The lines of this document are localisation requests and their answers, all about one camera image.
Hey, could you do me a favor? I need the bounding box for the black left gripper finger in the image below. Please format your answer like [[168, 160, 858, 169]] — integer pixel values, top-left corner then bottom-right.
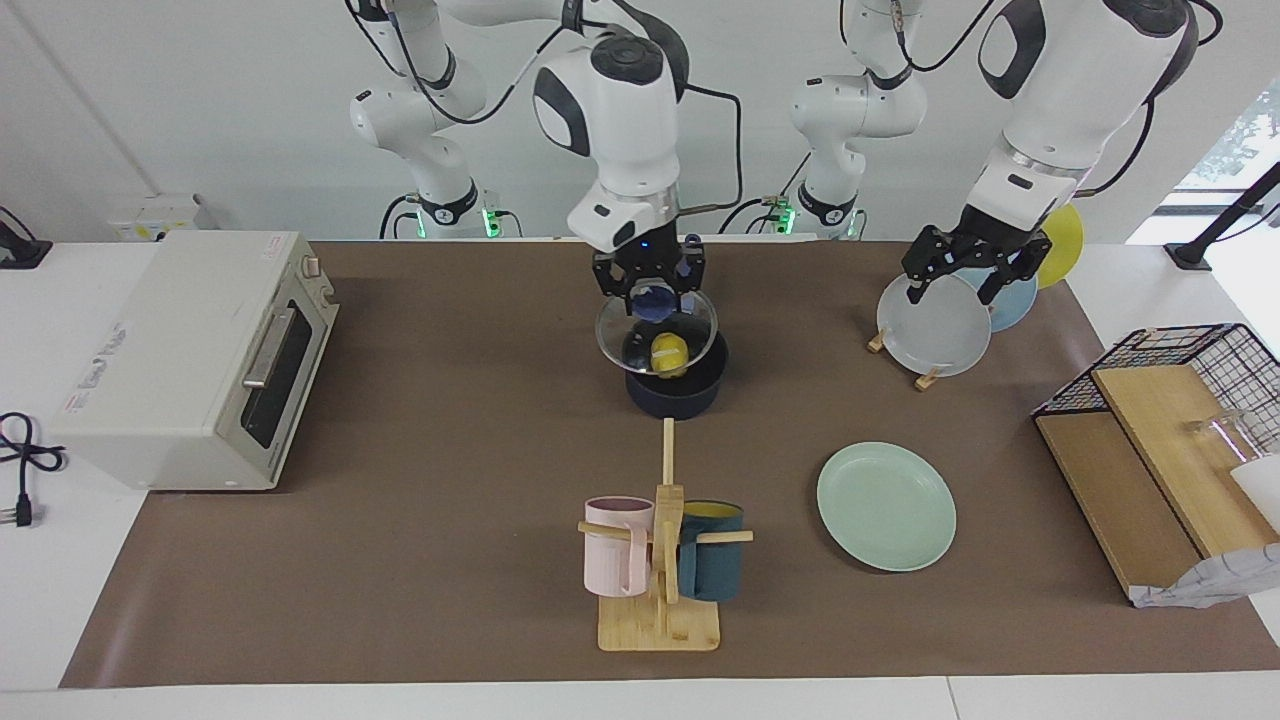
[[902, 232, 949, 304], [978, 240, 1053, 306]]

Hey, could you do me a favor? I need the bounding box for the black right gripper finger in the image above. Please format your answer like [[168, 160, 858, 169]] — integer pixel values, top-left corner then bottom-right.
[[672, 250, 707, 313], [598, 275, 641, 321]]

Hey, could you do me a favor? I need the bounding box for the glass lid with blue knob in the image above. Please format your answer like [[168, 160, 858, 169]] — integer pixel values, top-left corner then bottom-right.
[[596, 283, 719, 377]]

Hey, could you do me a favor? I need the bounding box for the light blue plate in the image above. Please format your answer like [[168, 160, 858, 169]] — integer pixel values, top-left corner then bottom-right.
[[960, 268, 1040, 333]]

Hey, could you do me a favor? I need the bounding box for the yellow plate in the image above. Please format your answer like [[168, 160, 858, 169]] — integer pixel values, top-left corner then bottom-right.
[[1035, 203, 1085, 291]]

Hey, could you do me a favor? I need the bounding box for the grey plate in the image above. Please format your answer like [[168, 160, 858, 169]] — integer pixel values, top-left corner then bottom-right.
[[877, 268, 993, 379]]

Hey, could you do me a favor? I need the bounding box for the wooden plate rack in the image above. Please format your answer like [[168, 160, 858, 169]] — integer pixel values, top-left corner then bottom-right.
[[867, 330, 943, 392]]

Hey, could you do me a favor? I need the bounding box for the light green plate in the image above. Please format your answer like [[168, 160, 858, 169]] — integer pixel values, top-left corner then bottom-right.
[[816, 442, 958, 573]]

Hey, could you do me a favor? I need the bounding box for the dark blue saucepan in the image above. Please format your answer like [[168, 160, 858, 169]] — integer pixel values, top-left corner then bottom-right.
[[624, 234, 729, 420]]

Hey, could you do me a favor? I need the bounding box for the black clamp stand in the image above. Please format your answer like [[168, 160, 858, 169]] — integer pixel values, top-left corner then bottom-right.
[[1165, 160, 1280, 271]]

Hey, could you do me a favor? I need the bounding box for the light wooden cutting board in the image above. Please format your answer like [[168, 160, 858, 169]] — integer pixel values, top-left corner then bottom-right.
[[1091, 364, 1280, 559]]

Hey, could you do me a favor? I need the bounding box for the brown wooden board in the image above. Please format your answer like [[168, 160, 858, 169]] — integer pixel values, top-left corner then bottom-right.
[[1035, 412, 1206, 601]]

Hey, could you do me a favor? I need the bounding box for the clear glass beaker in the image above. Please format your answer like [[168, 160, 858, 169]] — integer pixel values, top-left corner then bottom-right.
[[1188, 408, 1266, 469]]

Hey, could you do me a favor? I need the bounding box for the pink mug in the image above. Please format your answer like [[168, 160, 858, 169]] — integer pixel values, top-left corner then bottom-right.
[[584, 496, 655, 599]]

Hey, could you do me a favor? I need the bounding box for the dark teal mug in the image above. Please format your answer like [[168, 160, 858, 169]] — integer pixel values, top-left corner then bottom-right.
[[678, 500, 745, 603]]

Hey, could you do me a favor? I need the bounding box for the white container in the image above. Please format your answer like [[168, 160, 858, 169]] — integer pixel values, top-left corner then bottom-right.
[[1230, 457, 1280, 533]]

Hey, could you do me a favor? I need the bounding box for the wooden mug tree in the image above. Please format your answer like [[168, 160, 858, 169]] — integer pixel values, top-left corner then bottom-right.
[[577, 418, 754, 653]]

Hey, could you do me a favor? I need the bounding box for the brown table mat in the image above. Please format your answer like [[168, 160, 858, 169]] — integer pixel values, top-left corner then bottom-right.
[[60, 240, 1280, 689]]

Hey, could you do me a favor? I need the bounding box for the white patterned cloth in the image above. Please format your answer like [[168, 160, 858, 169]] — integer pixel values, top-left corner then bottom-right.
[[1130, 543, 1280, 609]]

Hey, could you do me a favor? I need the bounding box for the cream toaster oven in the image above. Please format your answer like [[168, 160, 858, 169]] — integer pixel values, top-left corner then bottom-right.
[[50, 232, 341, 493]]

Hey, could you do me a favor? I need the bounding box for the white power strip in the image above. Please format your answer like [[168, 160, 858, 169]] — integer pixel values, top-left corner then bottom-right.
[[108, 195, 216, 243]]

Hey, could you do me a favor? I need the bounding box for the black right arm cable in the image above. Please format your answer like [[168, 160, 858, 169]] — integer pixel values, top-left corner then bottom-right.
[[678, 85, 746, 216]]

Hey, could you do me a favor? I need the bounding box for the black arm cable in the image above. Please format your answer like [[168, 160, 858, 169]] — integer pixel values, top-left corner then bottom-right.
[[1075, 100, 1158, 198], [678, 85, 746, 216]]

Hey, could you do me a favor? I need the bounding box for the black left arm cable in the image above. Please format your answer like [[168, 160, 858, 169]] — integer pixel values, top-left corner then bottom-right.
[[1075, 100, 1158, 198]]

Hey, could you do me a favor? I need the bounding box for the black wire basket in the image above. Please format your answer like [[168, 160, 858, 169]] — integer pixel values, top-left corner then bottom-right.
[[1032, 323, 1280, 461]]

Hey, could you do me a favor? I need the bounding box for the black desk mount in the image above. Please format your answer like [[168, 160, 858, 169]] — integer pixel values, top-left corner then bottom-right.
[[0, 207, 53, 271]]

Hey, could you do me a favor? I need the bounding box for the black power cord with plug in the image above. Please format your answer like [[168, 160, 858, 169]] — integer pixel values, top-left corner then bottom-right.
[[0, 412, 69, 529]]

